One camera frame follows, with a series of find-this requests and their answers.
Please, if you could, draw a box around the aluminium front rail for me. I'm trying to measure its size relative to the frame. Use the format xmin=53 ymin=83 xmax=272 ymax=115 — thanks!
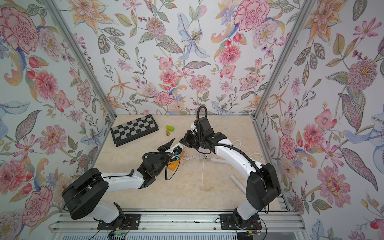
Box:
xmin=48 ymin=209 xmax=306 ymax=233

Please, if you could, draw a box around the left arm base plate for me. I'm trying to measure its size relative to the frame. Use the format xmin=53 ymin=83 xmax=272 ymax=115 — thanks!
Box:
xmin=97 ymin=202 xmax=141 ymax=232

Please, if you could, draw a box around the black white folding chessboard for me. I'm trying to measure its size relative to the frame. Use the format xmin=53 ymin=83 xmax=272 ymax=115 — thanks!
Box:
xmin=111 ymin=114 xmax=159 ymax=147

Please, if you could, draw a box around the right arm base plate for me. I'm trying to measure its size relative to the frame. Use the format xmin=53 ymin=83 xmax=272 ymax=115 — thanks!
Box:
xmin=219 ymin=213 xmax=263 ymax=231

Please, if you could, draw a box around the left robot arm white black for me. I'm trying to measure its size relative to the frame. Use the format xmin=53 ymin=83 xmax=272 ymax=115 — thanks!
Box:
xmin=62 ymin=141 xmax=183 ymax=228

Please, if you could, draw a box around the green cylinder block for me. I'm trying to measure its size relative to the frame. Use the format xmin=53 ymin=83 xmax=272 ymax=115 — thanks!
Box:
xmin=166 ymin=126 xmax=175 ymax=132

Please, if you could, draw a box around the orange power strip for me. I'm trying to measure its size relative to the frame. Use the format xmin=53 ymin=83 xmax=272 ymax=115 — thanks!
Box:
xmin=168 ymin=160 xmax=180 ymax=171

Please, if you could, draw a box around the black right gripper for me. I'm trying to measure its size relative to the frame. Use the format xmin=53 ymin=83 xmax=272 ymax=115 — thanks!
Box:
xmin=180 ymin=131 xmax=207 ymax=151

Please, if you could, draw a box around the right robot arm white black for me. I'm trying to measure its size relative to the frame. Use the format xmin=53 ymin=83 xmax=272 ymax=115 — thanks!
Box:
xmin=180 ymin=106 xmax=282 ymax=225

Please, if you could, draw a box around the white usb charging cable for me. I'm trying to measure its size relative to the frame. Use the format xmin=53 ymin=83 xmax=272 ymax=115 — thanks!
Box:
xmin=181 ymin=148 xmax=208 ymax=164

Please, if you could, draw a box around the white electric toothbrush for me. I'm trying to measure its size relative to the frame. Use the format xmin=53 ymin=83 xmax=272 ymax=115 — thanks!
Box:
xmin=230 ymin=175 xmax=246 ymax=194
xmin=211 ymin=158 xmax=229 ymax=164

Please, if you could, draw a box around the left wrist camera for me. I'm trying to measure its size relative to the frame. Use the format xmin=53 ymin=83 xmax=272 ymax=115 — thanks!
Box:
xmin=171 ymin=143 xmax=184 ymax=156

